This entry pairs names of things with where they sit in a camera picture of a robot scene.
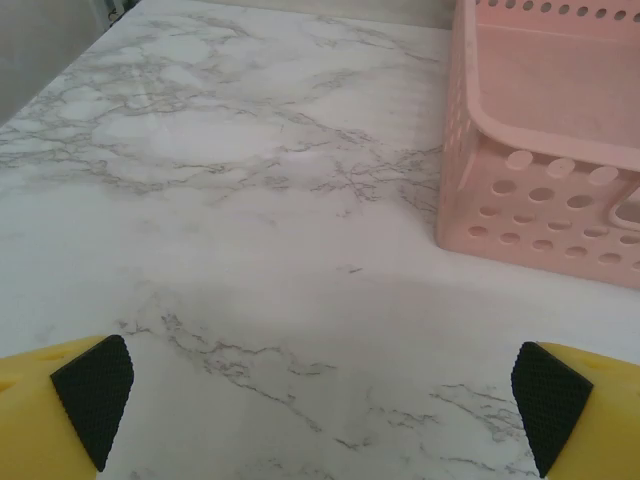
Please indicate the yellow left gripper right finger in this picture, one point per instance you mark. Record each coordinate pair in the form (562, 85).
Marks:
(600, 425)

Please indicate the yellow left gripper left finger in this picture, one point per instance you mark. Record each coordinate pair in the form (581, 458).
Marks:
(45, 425)

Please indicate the pink perforated plastic basket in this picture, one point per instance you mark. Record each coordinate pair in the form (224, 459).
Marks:
(465, 200)

